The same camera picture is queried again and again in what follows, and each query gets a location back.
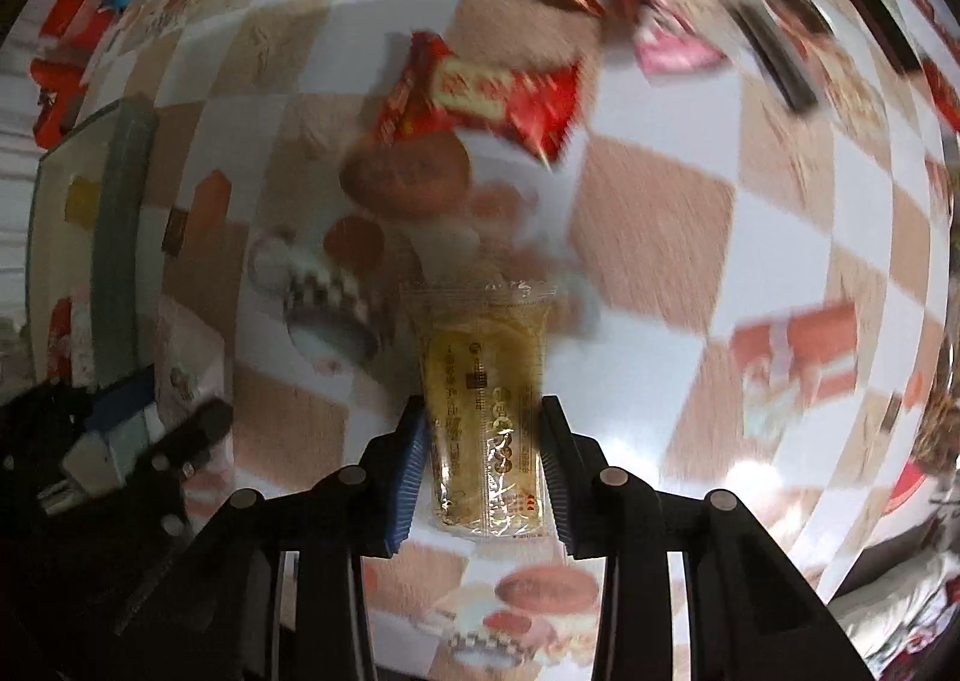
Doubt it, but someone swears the long red snack packet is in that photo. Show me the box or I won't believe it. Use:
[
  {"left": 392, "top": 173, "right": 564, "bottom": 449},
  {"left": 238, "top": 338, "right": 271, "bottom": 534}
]
[{"left": 371, "top": 30, "right": 451, "bottom": 149}]

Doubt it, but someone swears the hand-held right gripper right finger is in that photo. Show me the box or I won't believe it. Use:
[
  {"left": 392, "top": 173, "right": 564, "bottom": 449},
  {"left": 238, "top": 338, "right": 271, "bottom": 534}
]
[{"left": 540, "top": 394, "right": 875, "bottom": 681}]

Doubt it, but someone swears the small red snack packet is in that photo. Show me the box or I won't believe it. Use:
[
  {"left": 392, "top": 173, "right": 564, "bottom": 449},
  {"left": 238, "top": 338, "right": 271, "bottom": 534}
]
[{"left": 46, "top": 297, "right": 76, "bottom": 382}]

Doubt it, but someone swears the pink and dark snack packet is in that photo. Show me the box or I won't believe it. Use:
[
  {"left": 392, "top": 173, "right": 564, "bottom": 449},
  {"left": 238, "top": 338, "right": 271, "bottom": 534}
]
[{"left": 604, "top": 0, "right": 725, "bottom": 76}]

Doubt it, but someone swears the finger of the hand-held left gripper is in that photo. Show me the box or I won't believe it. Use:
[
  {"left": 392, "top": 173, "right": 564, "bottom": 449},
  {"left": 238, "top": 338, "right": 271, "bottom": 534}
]
[
  {"left": 127, "top": 400, "right": 235, "bottom": 494},
  {"left": 82, "top": 366, "right": 158, "bottom": 436}
]

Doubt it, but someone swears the checked printed tablecloth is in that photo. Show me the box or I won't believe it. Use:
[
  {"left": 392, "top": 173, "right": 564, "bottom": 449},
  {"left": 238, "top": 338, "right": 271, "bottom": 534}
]
[{"left": 45, "top": 0, "right": 960, "bottom": 681}]

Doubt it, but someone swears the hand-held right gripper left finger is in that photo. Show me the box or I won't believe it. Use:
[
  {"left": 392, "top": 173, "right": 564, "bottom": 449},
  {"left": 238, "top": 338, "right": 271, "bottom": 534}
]
[{"left": 127, "top": 394, "right": 432, "bottom": 681}]

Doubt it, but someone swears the printed cloth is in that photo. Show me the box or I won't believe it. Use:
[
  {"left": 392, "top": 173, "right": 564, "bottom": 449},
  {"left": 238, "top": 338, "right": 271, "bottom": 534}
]
[{"left": 832, "top": 546, "right": 960, "bottom": 659}]

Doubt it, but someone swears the clear plastic storage bin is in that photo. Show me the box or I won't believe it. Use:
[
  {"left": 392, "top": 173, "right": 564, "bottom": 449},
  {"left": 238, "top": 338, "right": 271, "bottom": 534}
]
[{"left": 26, "top": 94, "right": 226, "bottom": 412}]

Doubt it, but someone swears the red and yellow snack packet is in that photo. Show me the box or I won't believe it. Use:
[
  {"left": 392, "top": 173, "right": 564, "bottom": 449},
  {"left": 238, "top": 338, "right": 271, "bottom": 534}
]
[{"left": 427, "top": 55, "right": 586, "bottom": 164}]

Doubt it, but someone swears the clear yellow cake packet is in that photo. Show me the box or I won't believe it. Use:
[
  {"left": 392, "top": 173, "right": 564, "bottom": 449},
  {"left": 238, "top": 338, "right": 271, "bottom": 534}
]
[{"left": 397, "top": 280, "right": 560, "bottom": 539}]

